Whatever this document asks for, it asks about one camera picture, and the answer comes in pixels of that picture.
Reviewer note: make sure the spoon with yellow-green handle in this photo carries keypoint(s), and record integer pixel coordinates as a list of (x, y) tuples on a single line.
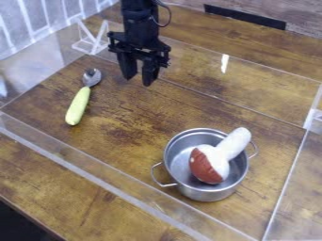
[(90, 79)]

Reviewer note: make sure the clear acrylic triangular bracket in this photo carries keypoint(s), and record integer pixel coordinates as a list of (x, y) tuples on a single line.
[(91, 44)]

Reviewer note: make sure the black bar at table back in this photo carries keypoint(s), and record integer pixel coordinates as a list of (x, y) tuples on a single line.
[(246, 17)]

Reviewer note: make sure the silver pot with handles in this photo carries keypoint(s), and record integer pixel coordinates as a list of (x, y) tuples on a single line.
[(171, 172)]

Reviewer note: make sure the clear acrylic front barrier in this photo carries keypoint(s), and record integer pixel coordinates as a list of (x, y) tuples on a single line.
[(190, 220)]

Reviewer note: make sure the red plush mushroom toy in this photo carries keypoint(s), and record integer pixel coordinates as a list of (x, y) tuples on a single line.
[(209, 160)]

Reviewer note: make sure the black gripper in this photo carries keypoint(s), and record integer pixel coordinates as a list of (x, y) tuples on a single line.
[(129, 52)]

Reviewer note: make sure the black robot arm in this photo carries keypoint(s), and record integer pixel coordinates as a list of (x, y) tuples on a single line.
[(138, 42)]

